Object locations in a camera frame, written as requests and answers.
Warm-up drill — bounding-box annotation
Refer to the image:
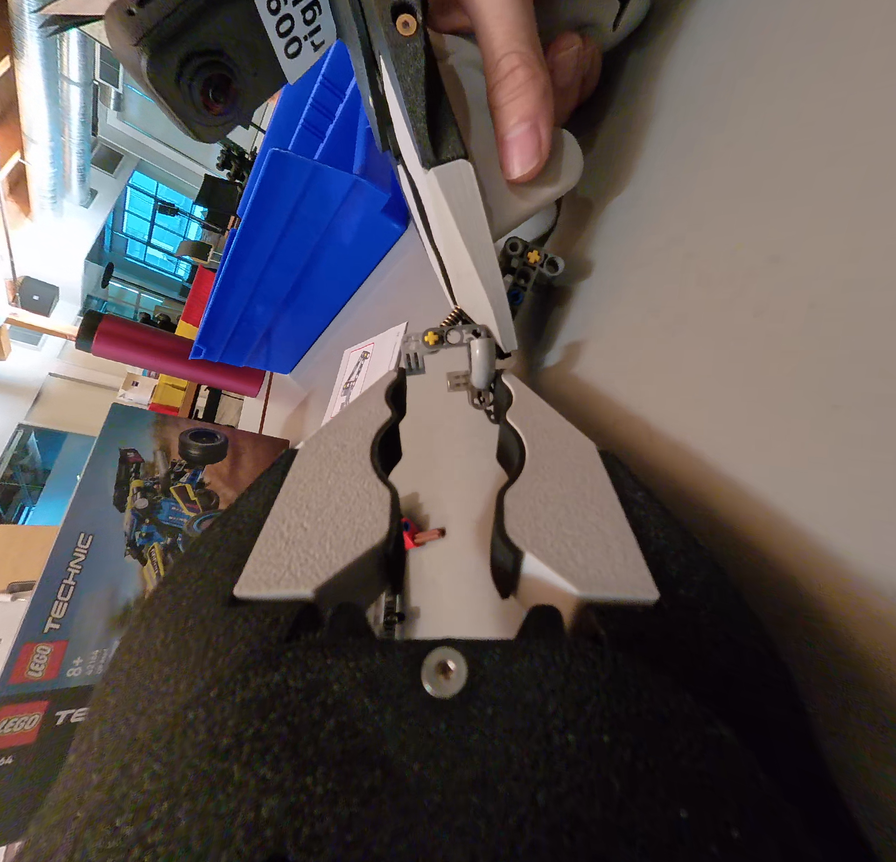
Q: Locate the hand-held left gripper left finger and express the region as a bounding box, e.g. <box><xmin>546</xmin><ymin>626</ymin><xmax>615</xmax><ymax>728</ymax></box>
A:
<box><xmin>232</xmin><ymin>368</ymin><xmax>410</xmax><ymax>614</ymax></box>

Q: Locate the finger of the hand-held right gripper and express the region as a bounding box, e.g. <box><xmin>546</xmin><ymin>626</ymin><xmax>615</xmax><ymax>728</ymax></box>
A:
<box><xmin>417</xmin><ymin>161</ymin><xmax>522</xmax><ymax>355</ymax></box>
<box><xmin>378</xmin><ymin>55</ymin><xmax>457</xmax><ymax>305</ymax></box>

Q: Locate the silver ventilation duct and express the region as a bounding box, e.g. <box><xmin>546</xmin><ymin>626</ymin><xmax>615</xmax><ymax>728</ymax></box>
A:
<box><xmin>21</xmin><ymin>0</ymin><xmax>99</xmax><ymax>213</ymax></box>

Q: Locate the large glass window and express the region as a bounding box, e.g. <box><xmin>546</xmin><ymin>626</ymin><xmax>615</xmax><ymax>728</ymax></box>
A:
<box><xmin>105</xmin><ymin>168</ymin><xmax>219</xmax><ymax>285</ymax></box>

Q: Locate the person's right hand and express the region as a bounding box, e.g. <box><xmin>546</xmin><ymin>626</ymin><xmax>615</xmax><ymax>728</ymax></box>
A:
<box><xmin>427</xmin><ymin>0</ymin><xmax>604</xmax><ymax>184</ymax></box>

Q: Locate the brown cardboard box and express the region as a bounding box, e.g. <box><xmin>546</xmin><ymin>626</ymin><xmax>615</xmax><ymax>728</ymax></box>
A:
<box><xmin>0</xmin><ymin>525</ymin><xmax>63</xmax><ymax>586</ymax></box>

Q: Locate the yellow plastic bin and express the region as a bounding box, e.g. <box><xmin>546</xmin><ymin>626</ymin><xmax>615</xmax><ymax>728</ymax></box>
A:
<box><xmin>149</xmin><ymin>378</ymin><xmax>198</xmax><ymax>419</ymax></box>

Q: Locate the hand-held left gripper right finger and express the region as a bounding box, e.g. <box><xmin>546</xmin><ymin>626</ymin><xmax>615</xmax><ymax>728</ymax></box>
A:
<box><xmin>489</xmin><ymin>372</ymin><xmax>662</xmax><ymax>607</ymax></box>

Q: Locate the maroon cylindrical post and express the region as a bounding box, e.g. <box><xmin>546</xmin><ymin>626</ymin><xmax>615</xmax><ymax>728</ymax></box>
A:
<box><xmin>76</xmin><ymin>309</ymin><xmax>266</xmax><ymax>399</ymax></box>

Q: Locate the toy buggy set box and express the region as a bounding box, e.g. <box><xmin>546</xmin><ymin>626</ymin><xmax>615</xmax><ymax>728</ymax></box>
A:
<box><xmin>0</xmin><ymin>403</ymin><xmax>291</xmax><ymax>845</ymax></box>

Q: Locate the building instruction booklet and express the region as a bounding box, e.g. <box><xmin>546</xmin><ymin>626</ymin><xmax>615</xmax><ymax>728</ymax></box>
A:
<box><xmin>322</xmin><ymin>322</ymin><xmax>410</xmax><ymax>426</ymax></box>

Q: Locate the grey toy brick assembly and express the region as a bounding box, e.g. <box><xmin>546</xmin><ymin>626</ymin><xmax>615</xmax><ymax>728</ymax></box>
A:
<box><xmin>400</xmin><ymin>235</ymin><xmax>567</xmax><ymax>425</ymax></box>

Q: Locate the blue plastic storage bin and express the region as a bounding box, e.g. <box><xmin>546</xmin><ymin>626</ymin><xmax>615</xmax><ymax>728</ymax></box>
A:
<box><xmin>190</xmin><ymin>39</ymin><xmax>411</xmax><ymax>374</ymax></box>

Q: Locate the black speaker box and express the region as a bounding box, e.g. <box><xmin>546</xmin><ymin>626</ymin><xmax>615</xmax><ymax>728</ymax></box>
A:
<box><xmin>13</xmin><ymin>275</ymin><xmax>61</xmax><ymax>318</ymax></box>

